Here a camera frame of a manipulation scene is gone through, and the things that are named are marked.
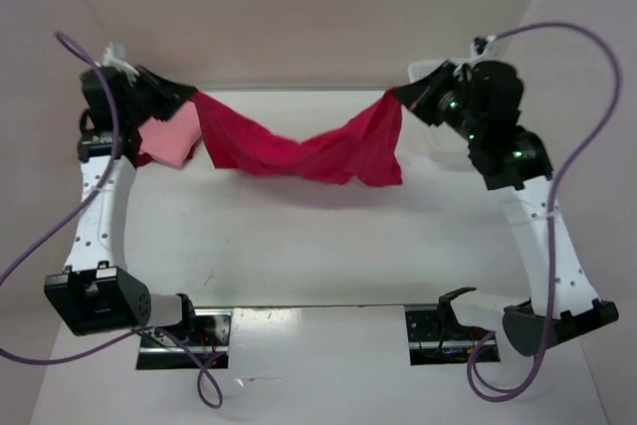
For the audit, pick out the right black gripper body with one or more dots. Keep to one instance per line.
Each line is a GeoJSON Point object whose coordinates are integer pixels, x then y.
{"type": "Point", "coordinates": [455, 112]}

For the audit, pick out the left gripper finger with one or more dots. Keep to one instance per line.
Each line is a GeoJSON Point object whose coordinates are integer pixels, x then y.
{"type": "Point", "coordinates": [167, 92]}
{"type": "Point", "coordinates": [162, 111]}

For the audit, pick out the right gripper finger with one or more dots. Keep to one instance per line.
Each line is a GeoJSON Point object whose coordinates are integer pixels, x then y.
{"type": "Point", "coordinates": [427, 113]}
{"type": "Point", "coordinates": [412, 93]}

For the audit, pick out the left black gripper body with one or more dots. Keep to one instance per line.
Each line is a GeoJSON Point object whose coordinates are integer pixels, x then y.
{"type": "Point", "coordinates": [139, 97]}

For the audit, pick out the light pink t shirt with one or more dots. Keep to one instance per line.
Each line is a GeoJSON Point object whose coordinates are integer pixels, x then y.
{"type": "Point", "coordinates": [171, 143]}

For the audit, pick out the magenta t shirt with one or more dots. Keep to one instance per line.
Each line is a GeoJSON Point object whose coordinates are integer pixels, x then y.
{"type": "Point", "coordinates": [363, 148]}

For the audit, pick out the dark red t shirt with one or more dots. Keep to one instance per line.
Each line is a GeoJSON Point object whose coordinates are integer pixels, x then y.
{"type": "Point", "coordinates": [142, 159]}

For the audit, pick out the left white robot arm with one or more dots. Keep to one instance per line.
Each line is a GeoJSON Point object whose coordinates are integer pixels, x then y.
{"type": "Point", "coordinates": [95, 293]}

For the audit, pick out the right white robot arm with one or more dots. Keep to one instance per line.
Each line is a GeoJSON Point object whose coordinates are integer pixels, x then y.
{"type": "Point", "coordinates": [563, 305]}

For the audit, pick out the white plastic basket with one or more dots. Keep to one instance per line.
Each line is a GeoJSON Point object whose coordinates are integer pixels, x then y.
{"type": "Point", "coordinates": [445, 146]}

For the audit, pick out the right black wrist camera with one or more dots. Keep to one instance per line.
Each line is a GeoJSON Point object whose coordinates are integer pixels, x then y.
{"type": "Point", "coordinates": [497, 88]}

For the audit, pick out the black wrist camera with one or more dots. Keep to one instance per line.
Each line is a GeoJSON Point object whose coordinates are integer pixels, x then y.
{"type": "Point", "coordinates": [95, 93]}
{"type": "Point", "coordinates": [497, 88]}

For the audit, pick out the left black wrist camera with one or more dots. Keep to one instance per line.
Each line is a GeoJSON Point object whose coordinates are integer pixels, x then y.
{"type": "Point", "coordinates": [95, 93]}

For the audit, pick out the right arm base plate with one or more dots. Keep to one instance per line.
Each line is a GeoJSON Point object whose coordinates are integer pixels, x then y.
{"type": "Point", "coordinates": [430, 344]}

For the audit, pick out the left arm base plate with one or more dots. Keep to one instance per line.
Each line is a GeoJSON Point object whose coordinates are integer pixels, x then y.
{"type": "Point", "coordinates": [209, 341]}

